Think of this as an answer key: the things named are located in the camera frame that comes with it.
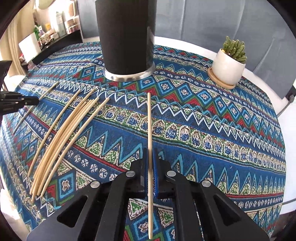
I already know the black cylindrical utensil holder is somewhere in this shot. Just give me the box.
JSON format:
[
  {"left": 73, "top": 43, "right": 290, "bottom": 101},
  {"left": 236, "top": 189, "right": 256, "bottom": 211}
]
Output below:
[{"left": 95, "top": 1, "right": 157, "bottom": 82}]

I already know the white box on shelf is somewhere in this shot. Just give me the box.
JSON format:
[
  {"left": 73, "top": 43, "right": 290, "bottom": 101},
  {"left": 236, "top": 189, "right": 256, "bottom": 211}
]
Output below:
[{"left": 18, "top": 33, "right": 41, "bottom": 63}]

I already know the wooden chopstick eight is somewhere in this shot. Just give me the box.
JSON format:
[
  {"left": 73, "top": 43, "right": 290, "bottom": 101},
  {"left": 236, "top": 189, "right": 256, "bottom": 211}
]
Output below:
[{"left": 32, "top": 98, "right": 98, "bottom": 196}]

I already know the wooden chopstick six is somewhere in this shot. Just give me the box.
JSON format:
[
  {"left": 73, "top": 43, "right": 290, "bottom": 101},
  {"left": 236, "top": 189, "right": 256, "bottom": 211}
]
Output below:
[{"left": 30, "top": 89, "right": 95, "bottom": 195}]

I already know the grey cloth backdrop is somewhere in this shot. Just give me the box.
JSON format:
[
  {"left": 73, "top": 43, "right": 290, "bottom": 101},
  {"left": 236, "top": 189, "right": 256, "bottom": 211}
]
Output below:
[{"left": 77, "top": 1, "right": 295, "bottom": 98}]

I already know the wooden chopstick one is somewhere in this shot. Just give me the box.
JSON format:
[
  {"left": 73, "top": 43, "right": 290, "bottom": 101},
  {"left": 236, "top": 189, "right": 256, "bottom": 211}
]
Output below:
[{"left": 147, "top": 92, "right": 154, "bottom": 240}]

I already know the wooden chopstick two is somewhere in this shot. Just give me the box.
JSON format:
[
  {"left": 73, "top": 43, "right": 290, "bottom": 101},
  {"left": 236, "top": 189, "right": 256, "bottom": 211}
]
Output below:
[{"left": 38, "top": 97, "right": 110, "bottom": 197}]

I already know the wooden chopstick three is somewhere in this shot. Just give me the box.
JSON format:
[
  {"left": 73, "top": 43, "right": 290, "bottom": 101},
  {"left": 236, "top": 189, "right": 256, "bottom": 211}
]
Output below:
[{"left": 12, "top": 81, "right": 60, "bottom": 135}]

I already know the white spray bottle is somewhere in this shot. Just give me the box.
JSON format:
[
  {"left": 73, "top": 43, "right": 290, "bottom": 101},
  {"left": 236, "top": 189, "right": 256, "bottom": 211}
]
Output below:
[{"left": 56, "top": 12, "right": 66, "bottom": 37}]

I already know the wooden plant saucer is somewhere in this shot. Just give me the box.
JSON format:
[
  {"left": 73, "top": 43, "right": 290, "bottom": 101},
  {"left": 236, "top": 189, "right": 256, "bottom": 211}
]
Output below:
[{"left": 207, "top": 67, "right": 235, "bottom": 90}]

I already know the wooden chopstick four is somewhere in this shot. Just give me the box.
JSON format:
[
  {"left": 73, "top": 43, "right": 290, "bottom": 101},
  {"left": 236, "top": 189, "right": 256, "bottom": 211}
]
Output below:
[{"left": 28, "top": 90, "right": 81, "bottom": 177}]

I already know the patterned blue tablecloth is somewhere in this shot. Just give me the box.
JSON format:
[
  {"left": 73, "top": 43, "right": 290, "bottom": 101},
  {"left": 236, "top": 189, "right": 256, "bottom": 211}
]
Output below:
[{"left": 1, "top": 42, "right": 286, "bottom": 235}]

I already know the small cactus white pot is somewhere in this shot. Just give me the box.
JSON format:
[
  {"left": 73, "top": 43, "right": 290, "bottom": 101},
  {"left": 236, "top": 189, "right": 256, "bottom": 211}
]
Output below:
[{"left": 212, "top": 36, "right": 247, "bottom": 85}]

